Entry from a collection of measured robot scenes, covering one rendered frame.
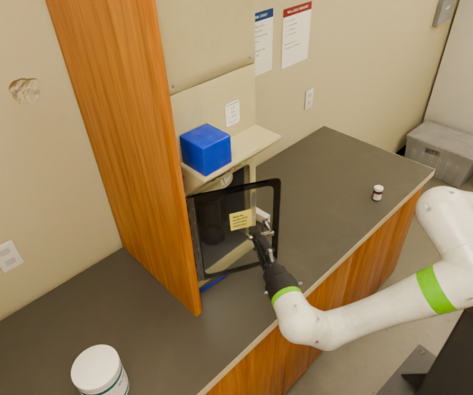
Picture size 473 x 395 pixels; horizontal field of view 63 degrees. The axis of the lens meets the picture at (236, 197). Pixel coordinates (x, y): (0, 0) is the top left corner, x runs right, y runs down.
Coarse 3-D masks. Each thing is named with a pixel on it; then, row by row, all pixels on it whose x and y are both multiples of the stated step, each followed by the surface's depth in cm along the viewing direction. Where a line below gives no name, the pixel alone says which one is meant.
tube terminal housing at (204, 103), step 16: (208, 80) 104; (224, 80) 107; (240, 80) 112; (176, 96) 98; (192, 96) 102; (208, 96) 106; (224, 96) 110; (240, 96) 115; (176, 112) 100; (192, 112) 104; (208, 112) 108; (224, 112) 113; (240, 112) 118; (176, 128) 103; (192, 128) 107; (224, 128) 116; (240, 128) 121; (224, 176) 126; (192, 192) 119
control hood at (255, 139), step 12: (240, 132) 121; (252, 132) 121; (264, 132) 121; (240, 144) 116; (252, 144) 116; (264, 144) 115; (240, 156) 111; (252, 156) 116; (180, 168) 109; (228, 168) 107; (192, 180) 107; (204, 180) 103
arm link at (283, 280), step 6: (276, 276) 110; (282, 276) 110; (288, 276) 110; (270, 282) 110; (276, 282) 109; (282, 282) 108; (288, 282) 108; (294, 282) 109; (300, 282) 113; (270, 288) 109; (276, 288) 107; (282, 288) 107; (264, 294) 111; (270, 294) 109; (270, 300) 110
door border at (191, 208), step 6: (192, 198) 117; (192, 204) 118; (192, 210) 120; (192, 216) 121; (192, 222) 123; (192, 228) 124; (192, 234) 125; (198, 240) 128; (198, 246) 130; (198, 252) 132; (198, 258) 133; (198, 264) 135; (198, 270) 137; (198, 276) 139
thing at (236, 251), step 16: (208, 192) 118; (224, 192) 119; (240, 192) 121; (256, 192) 123; (272, 192) 125; (208, 208) 121; (224, 208) 123; (240, 208) 125; (256, 208) 127; (272, 208) 129; (208, 224) 125; (224, 224) 127; (256, 224) 132; (272, 224) 134; (208, 240) 130; (224, 240) 132; (240, 240) 134; (272, 240) 139; (208, 256) 134; (224, 256) 137; (240, 256) 139; (256, 256) 142; (208, 272) 139; (224, 272) 142
